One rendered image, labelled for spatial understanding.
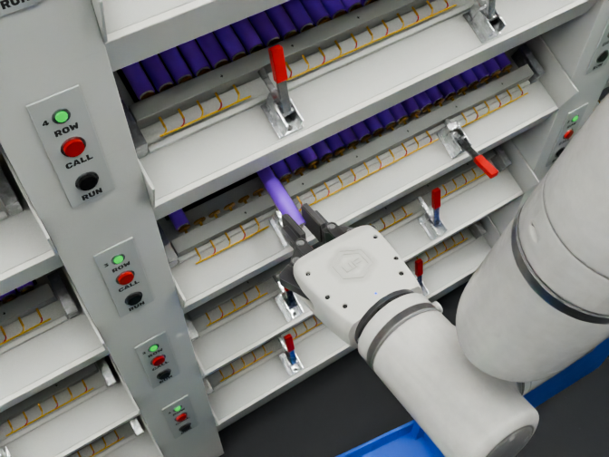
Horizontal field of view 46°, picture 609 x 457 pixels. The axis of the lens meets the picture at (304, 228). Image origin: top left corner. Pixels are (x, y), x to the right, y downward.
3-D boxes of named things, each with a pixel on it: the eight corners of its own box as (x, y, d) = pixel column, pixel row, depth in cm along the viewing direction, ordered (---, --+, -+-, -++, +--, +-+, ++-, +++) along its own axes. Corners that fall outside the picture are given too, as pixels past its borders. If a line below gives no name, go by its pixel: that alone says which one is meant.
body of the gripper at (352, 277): (438, 279, 67) (369, 211, 74) (349, 332, 64) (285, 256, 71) (434, 325, 73) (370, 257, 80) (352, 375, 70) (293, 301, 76)
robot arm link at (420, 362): (455, 292, 66) (374, 336, 63) (562, 396, 58) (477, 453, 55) (445, 345, 72) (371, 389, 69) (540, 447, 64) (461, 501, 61)
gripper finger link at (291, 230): (319, 247, 74) (286, 210, 78) (294, 261, 73) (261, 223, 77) (322, 267, 76) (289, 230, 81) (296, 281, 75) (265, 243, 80)
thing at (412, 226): (512, 201, 122) (554, 172, 110) (199, 380, 104) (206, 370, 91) (449, 104, 126) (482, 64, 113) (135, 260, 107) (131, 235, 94)
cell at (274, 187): (261, 188, 81) (290, 234, 80) (269, 179, 80) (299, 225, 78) (272, 185, 83) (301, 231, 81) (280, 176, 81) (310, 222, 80)
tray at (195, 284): (544, 121, 106) (579, 91, 97) (180, 316, 87) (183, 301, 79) (470, 13, 109) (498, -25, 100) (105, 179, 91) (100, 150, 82)
